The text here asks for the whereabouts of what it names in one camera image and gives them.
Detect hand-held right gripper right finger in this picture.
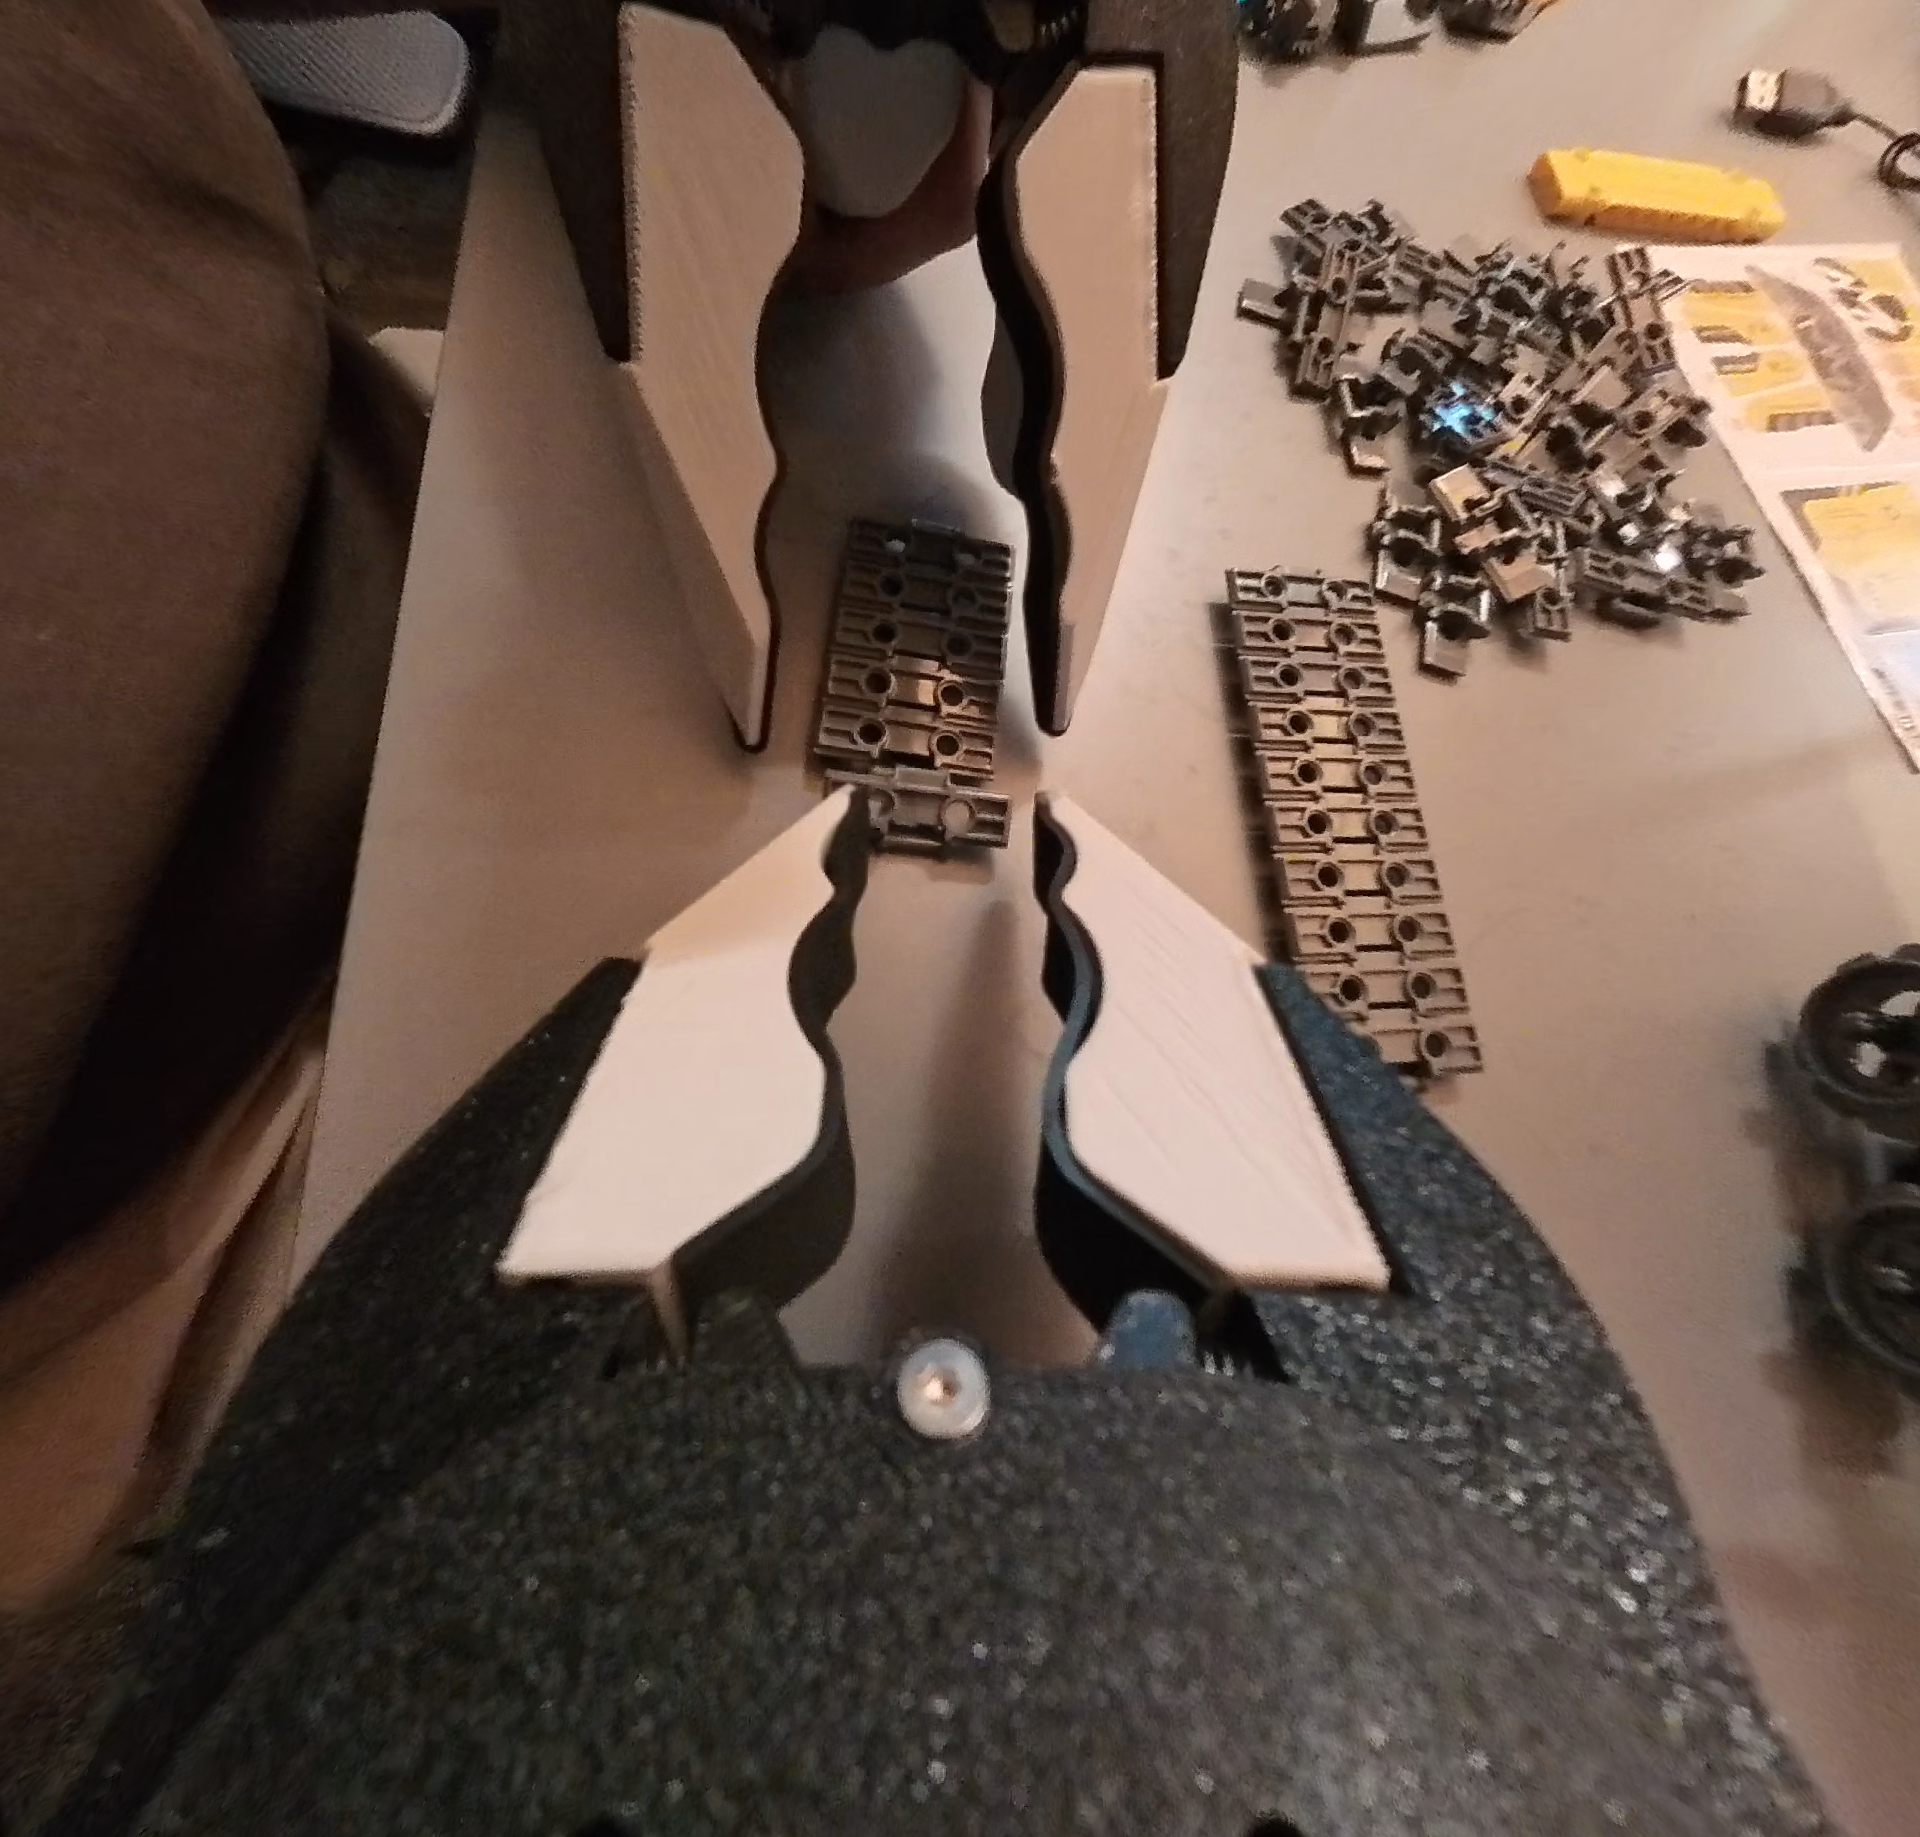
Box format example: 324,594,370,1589
1032,789,1396,1295

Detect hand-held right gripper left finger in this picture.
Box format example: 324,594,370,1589
495,784,877,1360

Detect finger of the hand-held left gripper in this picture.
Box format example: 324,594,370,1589
975,56,1178,739
616,0,813,753

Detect assembled grey track strip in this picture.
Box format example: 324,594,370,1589
1219,564,1487,1082

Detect short grey track strip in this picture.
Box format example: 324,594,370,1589
807,516,1024,780

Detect single grey track link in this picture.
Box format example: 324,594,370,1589
855,776,1017,858

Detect pile of grey track links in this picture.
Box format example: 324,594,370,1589
1238,193,1765,677

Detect person's left hand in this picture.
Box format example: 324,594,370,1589
773,112,1004,296

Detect grey mesh office chair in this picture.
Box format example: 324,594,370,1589
225,6,470,143

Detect yellow brick panel piece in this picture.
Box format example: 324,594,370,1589
1527,145,1791,242

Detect person's beige trousers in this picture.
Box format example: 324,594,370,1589
0,996,333,1568

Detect yellow black brick vehicle model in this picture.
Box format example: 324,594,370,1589
1769,944,1920,1336

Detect yellow grey sticker sheet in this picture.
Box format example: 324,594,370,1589
1658,240,1920,773

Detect black usb cable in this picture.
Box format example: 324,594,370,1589
1732,67,1920,190

